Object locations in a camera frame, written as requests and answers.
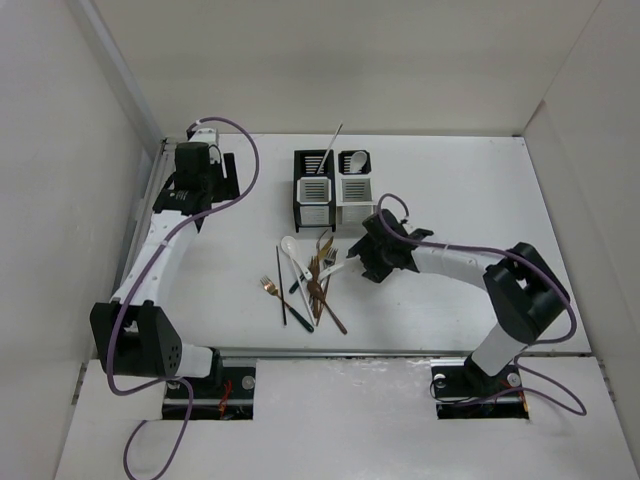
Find black chopstick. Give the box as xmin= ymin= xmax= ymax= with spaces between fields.
xmin=275 ymin=245 xmax=288 ymax=327

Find large white ceramic spoon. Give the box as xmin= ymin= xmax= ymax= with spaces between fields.
xmin=349 ymin=151 xmax=368 ymax=174

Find white chopstick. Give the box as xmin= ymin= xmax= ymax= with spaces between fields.
xmin=315 ymin=122 xmax=344 ymax=175
xmin=298 ymin=276 xmax=315 ymax=326

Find small white ceramic spoon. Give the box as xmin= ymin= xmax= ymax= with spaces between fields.
xmin=318 ymin=262 xmax=345 ymax=281

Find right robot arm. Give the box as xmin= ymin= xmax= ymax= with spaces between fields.
xmin=347 ymin=209 xmax=570 ymax=397

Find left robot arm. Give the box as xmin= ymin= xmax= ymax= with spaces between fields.
xmin=90 ymin=141 xmax=240 ymax=397

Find silver copper fork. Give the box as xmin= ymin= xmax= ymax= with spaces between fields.
xmin=323 ymin=247 xmax=338 ymax=268

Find copper knife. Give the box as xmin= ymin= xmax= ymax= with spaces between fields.
xmin=316 ymin=229 xmax=332 ymax=261

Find copper spoon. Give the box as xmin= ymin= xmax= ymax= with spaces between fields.
xmin=307 ymin=280 xmax=348 ymax=335

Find white slotted utensil container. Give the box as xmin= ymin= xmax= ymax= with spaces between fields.
xmin=336 ymin=150 xmax=376 ymax=230

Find black slotted utensil container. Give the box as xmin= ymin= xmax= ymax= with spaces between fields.
xmin=292 ymin=149 xmax=337 ymax=232

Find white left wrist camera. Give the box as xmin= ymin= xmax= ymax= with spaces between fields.
xmin=186 ymin=125 xmax=219 ymax=147

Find aluminium rail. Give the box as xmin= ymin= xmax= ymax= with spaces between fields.
xmin=99 ymin=137 xmax=601 ymax=366

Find gold knife green handle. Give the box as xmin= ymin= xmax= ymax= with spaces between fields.
xmin=308 ymin=236 xmax=334 ymax=272

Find gold fork green handle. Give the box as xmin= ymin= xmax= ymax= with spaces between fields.
xmin=260 ymin=276 xmax=315 ymax=333

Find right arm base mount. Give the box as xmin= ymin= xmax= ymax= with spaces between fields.
xmin=429 ymin=365 xmax=529 ymax=420

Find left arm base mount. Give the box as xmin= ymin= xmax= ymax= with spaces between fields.
xmin=161 ymin=359 xmax=256 ymax=421

